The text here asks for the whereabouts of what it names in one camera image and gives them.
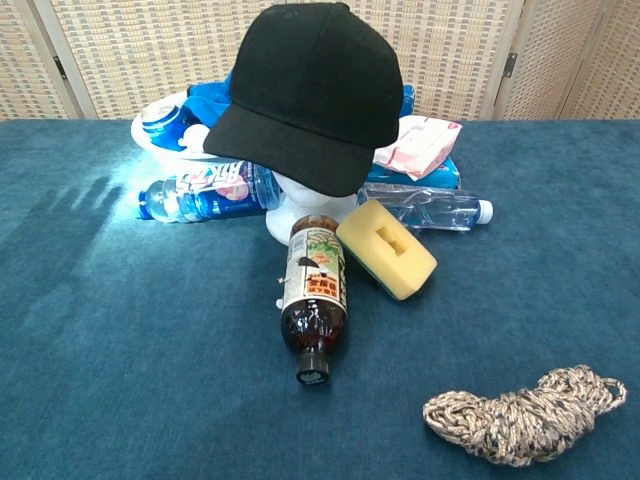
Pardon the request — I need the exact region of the black baseball cap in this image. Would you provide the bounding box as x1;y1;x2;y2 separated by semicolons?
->
202;2;404;199

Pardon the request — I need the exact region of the brown tea bottle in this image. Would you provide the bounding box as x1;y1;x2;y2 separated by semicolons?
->
277;213;351;387

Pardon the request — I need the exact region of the white foam mannequin head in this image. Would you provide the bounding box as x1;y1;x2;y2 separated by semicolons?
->
264;168;359;247

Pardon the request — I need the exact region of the yellow sponge with slot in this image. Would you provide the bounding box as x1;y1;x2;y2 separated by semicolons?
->
335;199;439;303

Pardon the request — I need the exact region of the blue labelled drink bottle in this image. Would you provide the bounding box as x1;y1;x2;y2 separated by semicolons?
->
136;158;284;225

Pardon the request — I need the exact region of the blue cookie box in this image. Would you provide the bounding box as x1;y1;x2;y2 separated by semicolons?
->
366;156;462;191

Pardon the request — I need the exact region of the pink wet wipes pack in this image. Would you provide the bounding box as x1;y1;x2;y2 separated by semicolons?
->
371;115;464;183

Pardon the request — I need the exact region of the small white capped bottle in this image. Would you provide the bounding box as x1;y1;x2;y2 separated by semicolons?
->
177;123;211;152

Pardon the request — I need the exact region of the blue Oreo box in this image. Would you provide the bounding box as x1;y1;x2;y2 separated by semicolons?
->
399;83;417;120

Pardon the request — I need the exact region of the blue cloth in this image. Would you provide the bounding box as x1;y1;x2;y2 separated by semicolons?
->
186;68;242;127

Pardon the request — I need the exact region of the blue soda can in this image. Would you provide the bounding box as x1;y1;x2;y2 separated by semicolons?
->
140;103;190;150

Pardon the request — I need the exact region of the white plastic basin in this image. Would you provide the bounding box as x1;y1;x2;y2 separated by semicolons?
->
130;91;254;167

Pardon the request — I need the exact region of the woven folding screen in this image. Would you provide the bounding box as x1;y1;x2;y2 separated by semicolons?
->
0;0;640;122

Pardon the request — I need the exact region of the beige braided rope bundle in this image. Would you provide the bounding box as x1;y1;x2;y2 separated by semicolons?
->
422;364;629;469

